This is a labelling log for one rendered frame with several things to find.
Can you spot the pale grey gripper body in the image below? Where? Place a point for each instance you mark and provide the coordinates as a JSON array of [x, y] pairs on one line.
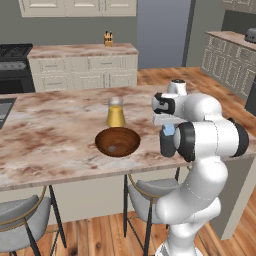
[[166, 119]]

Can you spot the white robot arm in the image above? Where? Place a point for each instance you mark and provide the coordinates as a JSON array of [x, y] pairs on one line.
[[203, 186]]

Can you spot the brown wooden bowl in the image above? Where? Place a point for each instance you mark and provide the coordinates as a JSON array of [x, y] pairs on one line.
[[124, 140]]

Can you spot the glass cup with yellow drink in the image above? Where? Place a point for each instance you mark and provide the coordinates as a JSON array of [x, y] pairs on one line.
[[115, 117]]

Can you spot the grey ice cube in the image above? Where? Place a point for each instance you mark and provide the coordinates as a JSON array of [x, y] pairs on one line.
[[112, 148]]

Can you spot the grey stool with black legs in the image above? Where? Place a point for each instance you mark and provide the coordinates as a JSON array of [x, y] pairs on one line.
[[146, 196], [20, 216]]

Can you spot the grey base cupboards marble top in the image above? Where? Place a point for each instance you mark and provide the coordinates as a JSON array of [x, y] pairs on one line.
[[226, 63]]

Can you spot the black appliance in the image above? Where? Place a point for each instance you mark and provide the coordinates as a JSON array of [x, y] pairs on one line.
[[251, 96]]

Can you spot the cream base cupboards marble top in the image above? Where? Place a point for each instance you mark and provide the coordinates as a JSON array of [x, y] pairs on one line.
[[83, 70]]

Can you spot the wooden knife block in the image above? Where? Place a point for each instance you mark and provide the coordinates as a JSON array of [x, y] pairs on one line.
[[108, 40]]

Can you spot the grey toaster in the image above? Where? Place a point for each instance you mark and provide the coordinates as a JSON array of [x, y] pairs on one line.
[[251, 36]]

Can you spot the black stove with oven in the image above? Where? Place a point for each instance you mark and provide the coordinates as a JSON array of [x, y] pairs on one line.
[[13, 70]]

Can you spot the grey sink basin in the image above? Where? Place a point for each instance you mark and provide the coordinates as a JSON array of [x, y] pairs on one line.
[[5, 111]]

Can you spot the cream wall cupboards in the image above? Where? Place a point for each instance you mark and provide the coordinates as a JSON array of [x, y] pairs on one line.
[[76, 7]]

